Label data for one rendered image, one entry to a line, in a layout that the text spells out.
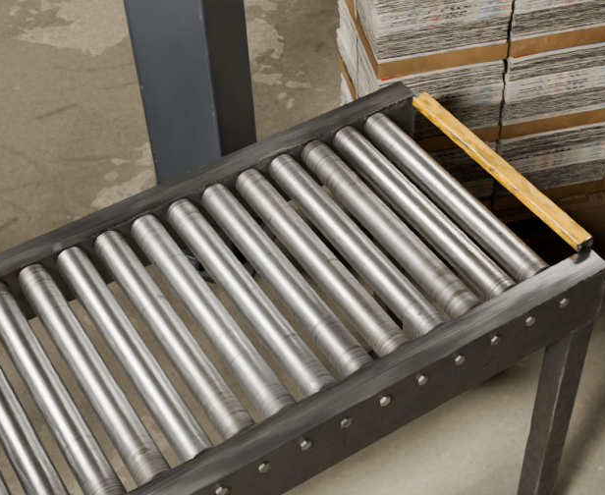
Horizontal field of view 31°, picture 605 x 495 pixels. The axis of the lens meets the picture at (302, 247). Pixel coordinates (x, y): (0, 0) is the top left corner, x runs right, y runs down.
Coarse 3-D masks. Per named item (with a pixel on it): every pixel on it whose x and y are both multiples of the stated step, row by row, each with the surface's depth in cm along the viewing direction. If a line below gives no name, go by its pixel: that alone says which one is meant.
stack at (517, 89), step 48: (384, 0) 213; (432, 0) 215; (480, 0) 217; (528, 0) 221; (576, 0) 224; (384, 48) 222; (432, 48) 224; (576, 48) 233; (432, 96) 233; (480, 96) 236; (528, 96) 239; (576, 96) 243; (528, 144) 250; (576, 144) 253; (480, 192) 258; (528, 240) 274
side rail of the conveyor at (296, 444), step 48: (528, 288) 160; (576, 288) 161; (432, 336) 154; (480, 336) 154; (528, 336) 162; (336, 384) 149; (384, 384) 149; (432, 384) 155; (240, 432) 144; (288, 432) 144; (336, 432) 148; (384, 432) 156; (192, 480) 140; (240, 480) 142; (288, 480) 150
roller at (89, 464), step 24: (0, 288) 164; (0, 312) 161; (0, 336) 159; (24, 336) 158; (24, 360) 155; (48, 360) 155; (24, 384) 154; (48, 384) 151; (48, 408) 149; (72, 408) 149; (72, 432) 146; (72, 456) 144; (96, 456) 143; (96, 480) 140; (120, 480) 142
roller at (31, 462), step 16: (0, 368) 155; (0, 384) 152; (0, 400) 150; (16, 400) 151; (0, 416) 148; (16, 416) 148; (0, 432) 147; (16, 432) 146; (32, 432) 147; (16, 448) 144; (32, 448) 144; (16, 464) 143; (32, 464) 142; (48, 464) 143; (32, 480) 141; (48, 480) 141
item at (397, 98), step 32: (384, 96) 192; (320, 128) 187; (224, 160) 182; (256, 160) 182; (160, 192) 177; (192, 192) 177; (96, 224) 173; (128, 224) 174; (0, 256) 169; (32, 256) 168; (96, 256) 174; (64, 288) 175
